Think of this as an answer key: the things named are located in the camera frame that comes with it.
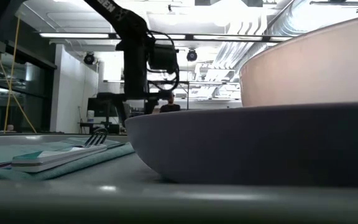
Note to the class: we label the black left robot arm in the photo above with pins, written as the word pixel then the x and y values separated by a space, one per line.
pixel 126 21

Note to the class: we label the silver ventilation duct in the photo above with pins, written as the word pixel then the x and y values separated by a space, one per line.
pixel 244 53

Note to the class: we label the person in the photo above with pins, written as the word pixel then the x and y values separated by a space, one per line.
pixel 169 108

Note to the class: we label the long ceiling light strip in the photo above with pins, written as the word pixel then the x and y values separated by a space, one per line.
pixel 73 35

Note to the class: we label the pink plastic bowl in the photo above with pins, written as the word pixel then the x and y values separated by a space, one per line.
pixel 315 71

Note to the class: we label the white plastic jug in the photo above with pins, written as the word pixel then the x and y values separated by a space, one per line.
pixel 90 116

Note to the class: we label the grey plastic tray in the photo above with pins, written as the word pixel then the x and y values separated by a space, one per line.
pixel 166 202

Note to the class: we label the teal cloth napkin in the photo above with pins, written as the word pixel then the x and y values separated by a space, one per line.
pixel 110 155

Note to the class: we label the lavender plastic plate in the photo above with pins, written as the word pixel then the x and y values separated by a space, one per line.
pixel 244 146

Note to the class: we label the black computer monitor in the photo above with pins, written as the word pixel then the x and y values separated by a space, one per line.
pixel 99 107

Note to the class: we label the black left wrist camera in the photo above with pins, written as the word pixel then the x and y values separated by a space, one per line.
pixel 163 57

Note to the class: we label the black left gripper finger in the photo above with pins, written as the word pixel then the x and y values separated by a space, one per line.
pixel 151 107
pixel 123 112

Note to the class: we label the black round ceiling speaker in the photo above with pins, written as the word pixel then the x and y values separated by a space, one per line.
pixel 191 55
pixel 89 58

